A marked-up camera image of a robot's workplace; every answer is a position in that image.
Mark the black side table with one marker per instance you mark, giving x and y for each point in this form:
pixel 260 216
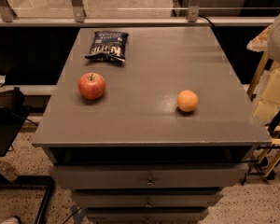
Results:
pixel 13 113

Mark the dark blue chip bag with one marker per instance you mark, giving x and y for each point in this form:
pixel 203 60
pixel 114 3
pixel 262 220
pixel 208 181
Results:
pixel 108 46

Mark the red apple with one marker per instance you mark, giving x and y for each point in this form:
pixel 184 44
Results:
pixel 91 86

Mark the orange fruit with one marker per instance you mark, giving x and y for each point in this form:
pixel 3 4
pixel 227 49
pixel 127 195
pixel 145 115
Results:
pixel 187 101

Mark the yellow wooden ladder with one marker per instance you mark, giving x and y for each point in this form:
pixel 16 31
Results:
pixel 266 82

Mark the grey drawer cabinet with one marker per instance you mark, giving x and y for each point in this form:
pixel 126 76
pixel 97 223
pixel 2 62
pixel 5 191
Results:
pixel 132 155

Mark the metal railing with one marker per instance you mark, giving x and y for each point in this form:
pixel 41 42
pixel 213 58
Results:
pixel 97 13

